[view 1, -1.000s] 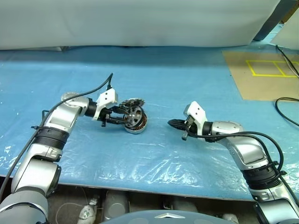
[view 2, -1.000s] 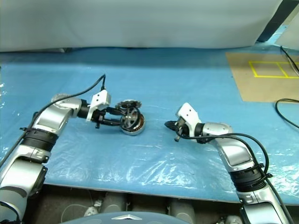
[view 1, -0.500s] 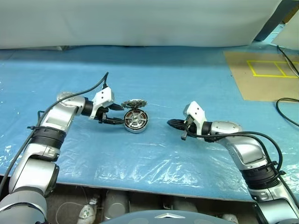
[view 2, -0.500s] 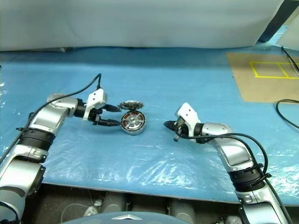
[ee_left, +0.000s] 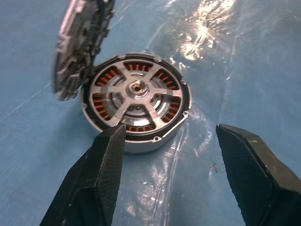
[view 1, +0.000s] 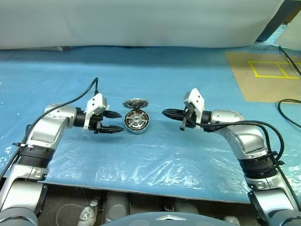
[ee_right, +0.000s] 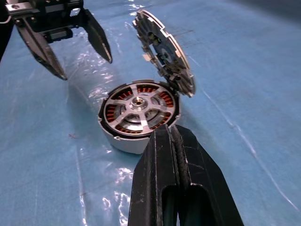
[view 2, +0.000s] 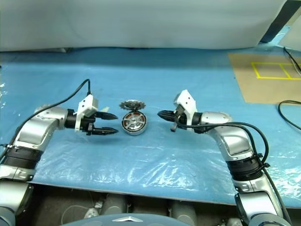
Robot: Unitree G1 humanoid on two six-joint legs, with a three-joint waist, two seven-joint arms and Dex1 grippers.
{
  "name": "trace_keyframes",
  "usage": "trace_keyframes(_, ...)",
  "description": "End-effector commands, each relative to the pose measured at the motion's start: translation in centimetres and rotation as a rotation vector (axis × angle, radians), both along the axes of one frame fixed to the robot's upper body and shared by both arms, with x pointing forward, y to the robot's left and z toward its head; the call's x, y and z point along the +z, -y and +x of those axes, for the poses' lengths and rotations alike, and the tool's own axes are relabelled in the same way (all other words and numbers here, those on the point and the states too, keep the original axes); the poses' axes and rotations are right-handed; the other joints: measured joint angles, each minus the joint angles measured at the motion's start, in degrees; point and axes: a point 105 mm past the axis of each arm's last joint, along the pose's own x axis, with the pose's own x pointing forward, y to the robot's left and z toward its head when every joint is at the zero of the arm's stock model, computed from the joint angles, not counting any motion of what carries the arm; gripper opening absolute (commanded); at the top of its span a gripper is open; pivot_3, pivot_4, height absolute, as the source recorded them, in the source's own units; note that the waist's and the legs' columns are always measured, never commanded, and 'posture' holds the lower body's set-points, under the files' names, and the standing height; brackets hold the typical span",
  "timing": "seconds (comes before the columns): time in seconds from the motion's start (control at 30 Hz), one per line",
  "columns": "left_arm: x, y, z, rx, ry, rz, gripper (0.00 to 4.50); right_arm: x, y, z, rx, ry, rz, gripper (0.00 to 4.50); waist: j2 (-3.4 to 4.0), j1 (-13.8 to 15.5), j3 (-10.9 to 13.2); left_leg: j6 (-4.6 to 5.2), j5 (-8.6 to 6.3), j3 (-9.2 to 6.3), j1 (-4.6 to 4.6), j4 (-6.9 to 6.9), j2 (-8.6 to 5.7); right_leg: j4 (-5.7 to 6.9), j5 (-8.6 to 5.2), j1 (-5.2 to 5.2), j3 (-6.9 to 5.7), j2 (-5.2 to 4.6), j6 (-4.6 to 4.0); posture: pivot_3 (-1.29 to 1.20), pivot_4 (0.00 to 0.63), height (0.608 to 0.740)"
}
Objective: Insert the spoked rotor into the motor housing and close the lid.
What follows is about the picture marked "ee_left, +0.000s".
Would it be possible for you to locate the blue plastic table cover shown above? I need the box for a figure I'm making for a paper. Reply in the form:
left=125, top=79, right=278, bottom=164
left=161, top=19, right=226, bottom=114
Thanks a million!
left=0, top=0, right=301, bottom=226

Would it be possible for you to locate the motor stator with copper windings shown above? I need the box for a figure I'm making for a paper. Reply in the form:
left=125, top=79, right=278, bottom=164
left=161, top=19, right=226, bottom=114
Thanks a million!
left=80, top=52, right=192, bottom=154

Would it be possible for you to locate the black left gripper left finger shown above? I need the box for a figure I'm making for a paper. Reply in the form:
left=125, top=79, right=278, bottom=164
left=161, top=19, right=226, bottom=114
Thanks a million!
left=39, top=124, right=127, bottom=226

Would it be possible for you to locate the silver spoked rotor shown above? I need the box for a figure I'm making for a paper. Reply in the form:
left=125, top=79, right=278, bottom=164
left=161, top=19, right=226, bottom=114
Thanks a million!
left=90, top=59, right=184, bottom=133

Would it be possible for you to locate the round hinged motor lid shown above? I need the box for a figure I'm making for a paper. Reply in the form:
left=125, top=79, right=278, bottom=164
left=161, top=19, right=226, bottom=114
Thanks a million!
left=52, top=0, right=116, bottom=102

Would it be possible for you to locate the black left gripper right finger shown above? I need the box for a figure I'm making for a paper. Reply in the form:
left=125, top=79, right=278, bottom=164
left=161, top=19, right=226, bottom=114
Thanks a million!
left=215, top=123, right=301, bottom=226

